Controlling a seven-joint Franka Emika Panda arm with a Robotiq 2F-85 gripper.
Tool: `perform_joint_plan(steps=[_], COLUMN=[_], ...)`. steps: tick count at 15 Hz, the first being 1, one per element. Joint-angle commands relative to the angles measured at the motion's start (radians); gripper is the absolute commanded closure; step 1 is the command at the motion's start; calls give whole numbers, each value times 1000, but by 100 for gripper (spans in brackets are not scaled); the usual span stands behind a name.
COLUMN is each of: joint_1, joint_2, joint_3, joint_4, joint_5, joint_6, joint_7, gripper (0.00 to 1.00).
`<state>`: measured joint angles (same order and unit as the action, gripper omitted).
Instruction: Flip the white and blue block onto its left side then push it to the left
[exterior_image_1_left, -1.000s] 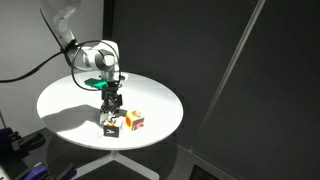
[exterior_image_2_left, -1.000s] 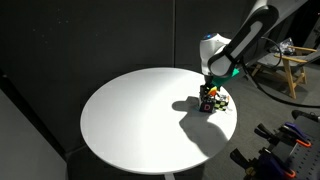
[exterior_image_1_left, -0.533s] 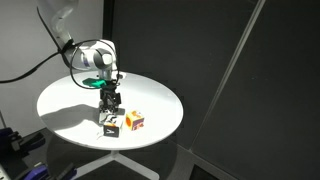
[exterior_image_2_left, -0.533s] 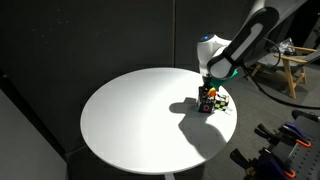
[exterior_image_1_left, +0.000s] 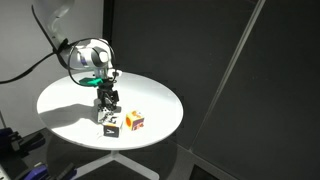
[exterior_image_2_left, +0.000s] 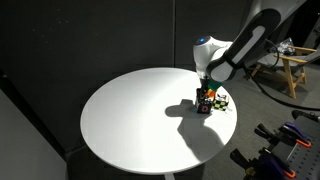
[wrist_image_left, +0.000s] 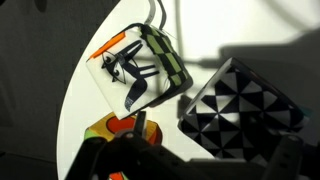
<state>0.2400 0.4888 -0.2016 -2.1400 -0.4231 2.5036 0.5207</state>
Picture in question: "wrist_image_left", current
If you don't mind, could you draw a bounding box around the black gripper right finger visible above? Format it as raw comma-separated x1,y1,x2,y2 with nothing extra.
261,133,320,180

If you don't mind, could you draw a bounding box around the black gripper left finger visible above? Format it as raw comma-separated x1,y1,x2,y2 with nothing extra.
64,110,188,180

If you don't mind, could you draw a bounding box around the white and blue patterned block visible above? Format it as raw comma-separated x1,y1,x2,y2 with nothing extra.
178,57,312,168

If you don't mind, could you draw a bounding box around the orange round object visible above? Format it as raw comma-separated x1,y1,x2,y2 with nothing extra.
83,111,164,180

